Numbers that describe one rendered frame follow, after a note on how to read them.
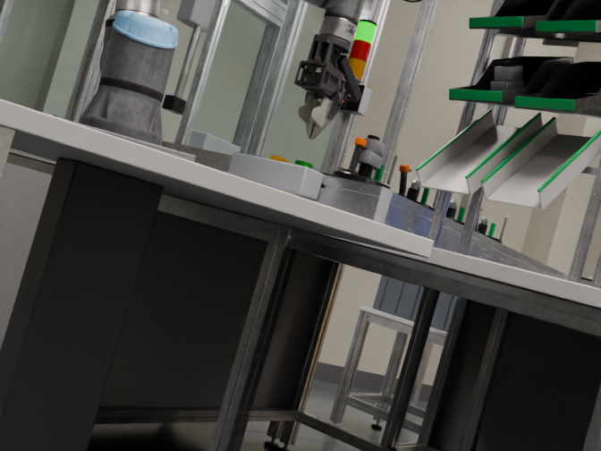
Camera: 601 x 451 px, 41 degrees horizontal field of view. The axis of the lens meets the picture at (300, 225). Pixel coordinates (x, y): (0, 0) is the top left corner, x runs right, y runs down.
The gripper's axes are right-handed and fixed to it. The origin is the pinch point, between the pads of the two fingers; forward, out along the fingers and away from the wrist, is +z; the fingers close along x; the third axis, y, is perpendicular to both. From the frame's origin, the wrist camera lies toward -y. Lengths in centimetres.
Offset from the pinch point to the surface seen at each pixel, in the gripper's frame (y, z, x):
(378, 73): -300, -104, -188
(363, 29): -30.4, -35.2, -16.9
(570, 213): -447, -58, -88
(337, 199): -3.1, 12.4, 8.5
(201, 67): -34, -21, -74
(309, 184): 1.1, 11.0, 3.4
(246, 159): 4.0, 8.9, -13.1
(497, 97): -11.6, -16.2, 33.5
